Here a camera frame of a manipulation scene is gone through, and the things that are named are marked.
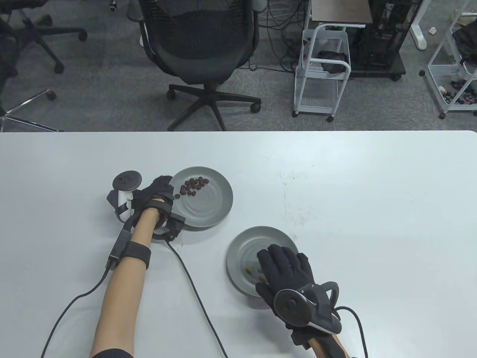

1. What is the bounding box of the person's right hand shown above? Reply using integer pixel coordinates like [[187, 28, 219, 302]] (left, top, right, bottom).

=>
[[255, 244, 315, 311]]

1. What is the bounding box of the person's left hand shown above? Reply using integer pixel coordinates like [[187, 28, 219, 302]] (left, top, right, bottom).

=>
[[131, 176, 176, 224]]

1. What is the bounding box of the pile of dark red raisins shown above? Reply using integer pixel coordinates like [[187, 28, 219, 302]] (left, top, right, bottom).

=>
[[174, 177, 210, 199]]

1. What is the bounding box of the group of golden raisins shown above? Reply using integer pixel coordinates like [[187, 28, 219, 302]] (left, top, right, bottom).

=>
[[244, 254, 267, 281]]

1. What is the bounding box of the grey plate with dark raisins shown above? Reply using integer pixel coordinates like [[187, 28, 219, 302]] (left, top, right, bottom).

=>
[[170, 166, 234, 228]]

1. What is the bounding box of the person's left forearm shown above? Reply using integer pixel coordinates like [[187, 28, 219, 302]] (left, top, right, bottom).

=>
[[90, 207, 161, 358]]

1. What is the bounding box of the person's right forearm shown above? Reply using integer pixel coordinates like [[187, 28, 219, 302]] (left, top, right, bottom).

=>
[[291, 328, 351, 358]]

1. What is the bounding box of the black left forearm sensor box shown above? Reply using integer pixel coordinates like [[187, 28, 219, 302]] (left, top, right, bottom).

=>
[[106, 229, 133, 270]]

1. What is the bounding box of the grey left hand tracker controller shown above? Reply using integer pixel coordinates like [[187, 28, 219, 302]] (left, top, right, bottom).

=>
[[107, 170, 143, 223]]

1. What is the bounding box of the chrome chair base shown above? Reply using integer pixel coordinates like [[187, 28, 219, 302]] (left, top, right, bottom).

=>
[[0, 89, 62, 132]]

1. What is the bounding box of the black mesh office chair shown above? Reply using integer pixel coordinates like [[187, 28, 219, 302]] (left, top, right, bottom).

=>
[[127, 0, 262, 132]]

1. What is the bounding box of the black shirt sleeve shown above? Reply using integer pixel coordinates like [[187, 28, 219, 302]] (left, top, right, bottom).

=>
[[91, 348, 134, 358]]

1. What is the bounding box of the white rolling cart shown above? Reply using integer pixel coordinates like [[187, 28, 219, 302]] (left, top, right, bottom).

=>
[[292, 23, 352, 123]]

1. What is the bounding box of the black swivel chair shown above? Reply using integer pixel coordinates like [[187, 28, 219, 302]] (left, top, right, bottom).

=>
[[0, 0, 88, 75]]

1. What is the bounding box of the black bag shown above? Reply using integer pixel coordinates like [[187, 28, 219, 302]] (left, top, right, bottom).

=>
[[317, 50, 347, 74], [452, 24, 477, 67]]

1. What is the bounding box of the pile of small dark parts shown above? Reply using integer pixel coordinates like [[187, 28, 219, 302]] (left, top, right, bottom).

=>
[[442, 78, 477, 106]]

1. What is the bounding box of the black equipment rack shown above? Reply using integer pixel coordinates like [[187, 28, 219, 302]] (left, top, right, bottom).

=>
[[348, 0, 407, 82]]

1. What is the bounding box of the brown wooden board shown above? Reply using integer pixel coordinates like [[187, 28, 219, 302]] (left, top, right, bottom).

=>
[[311, 0, 373, 27]]

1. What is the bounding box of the white desk leg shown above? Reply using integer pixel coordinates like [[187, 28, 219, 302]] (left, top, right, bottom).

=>
[[409, 0, 433, 51]]

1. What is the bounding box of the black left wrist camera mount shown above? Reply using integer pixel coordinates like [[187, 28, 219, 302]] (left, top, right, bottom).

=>
[[151, 213, 186, 243]]

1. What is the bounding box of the black forearm strap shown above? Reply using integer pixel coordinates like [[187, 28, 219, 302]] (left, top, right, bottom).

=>
[[121, 242, 152, 270]]

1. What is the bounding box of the black right hand cable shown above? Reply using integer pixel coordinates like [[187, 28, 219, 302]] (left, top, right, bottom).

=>
[[335, 306, 369, 358]]

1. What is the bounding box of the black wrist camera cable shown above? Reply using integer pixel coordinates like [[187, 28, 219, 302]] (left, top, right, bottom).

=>
[[166, 241, 228, 358]]

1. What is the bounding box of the black sensor box cable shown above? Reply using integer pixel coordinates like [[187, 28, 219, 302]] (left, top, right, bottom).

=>
[[39, 267, 112, 358]]

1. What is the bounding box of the bundle of black floor cables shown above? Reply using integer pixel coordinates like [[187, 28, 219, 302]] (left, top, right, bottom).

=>
[[257, 0, 312, 73]]

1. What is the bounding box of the white wire cart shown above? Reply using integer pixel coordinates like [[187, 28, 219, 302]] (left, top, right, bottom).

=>
[[419, 0, 477, 120]]

